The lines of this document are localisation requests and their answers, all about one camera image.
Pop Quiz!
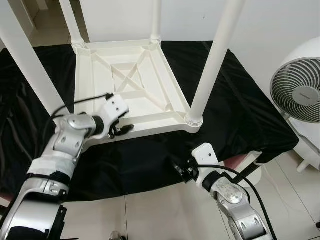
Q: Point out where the white standing fan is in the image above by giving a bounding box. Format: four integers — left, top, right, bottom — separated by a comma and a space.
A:
270, 37, 320, 173

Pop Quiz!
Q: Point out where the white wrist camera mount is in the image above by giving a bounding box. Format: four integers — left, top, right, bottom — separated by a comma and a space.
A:
97, 95, 131, 126
191, 143, 219, 183

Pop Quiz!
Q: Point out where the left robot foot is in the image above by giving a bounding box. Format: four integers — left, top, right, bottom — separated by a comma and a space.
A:
109, 231, 128, 240

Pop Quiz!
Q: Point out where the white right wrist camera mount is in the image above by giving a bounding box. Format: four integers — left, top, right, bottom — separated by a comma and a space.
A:
191, 143, 219, 183

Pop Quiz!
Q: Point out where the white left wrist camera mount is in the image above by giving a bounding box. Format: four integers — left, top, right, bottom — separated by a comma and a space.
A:
97, 95, 131, 126

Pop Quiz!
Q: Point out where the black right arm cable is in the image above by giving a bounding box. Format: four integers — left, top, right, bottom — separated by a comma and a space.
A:
195, 164, 273, 240

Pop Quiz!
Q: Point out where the white plastic table top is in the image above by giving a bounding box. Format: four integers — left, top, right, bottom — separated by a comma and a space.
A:
72, 39, 203, 146

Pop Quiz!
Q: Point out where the white plastic table leg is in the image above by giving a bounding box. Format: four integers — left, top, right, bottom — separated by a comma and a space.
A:
59, 0, 86, 48
185, 0, 247, 126
150, 0, 162, 43
0, 0, 68, 116

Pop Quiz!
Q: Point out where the black table cloth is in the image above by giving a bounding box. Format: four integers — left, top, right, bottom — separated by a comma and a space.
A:
0, 40, 300, 202

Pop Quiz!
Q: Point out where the black metal support rod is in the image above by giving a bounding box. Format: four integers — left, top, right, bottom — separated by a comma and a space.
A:
232, 160, 263, 184

